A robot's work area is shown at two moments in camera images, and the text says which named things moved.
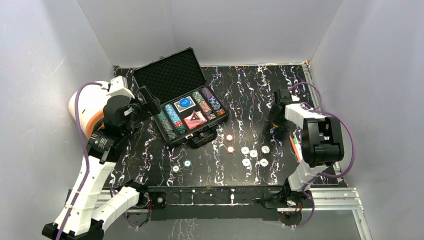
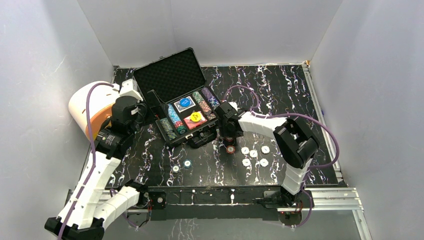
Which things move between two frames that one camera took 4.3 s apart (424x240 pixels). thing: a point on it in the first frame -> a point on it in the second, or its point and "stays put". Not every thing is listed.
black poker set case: x=190 y=112 stays put
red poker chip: x=230 y=149 stays put
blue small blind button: x=185 y=102 stays put
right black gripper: x=271 y=117 -> x=224 y=132
